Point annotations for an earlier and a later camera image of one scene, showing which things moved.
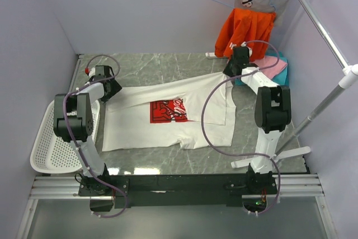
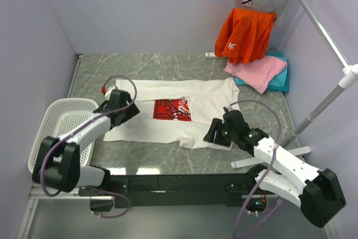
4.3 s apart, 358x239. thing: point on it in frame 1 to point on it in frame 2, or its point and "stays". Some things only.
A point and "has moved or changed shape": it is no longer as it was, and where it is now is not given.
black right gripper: [226, 70] to [217, 125]
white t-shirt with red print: [167, 115] has moved or changed shape
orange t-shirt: [244, 26] stays
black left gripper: [115, 88] to [132, 111]
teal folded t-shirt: [281, 78] stays
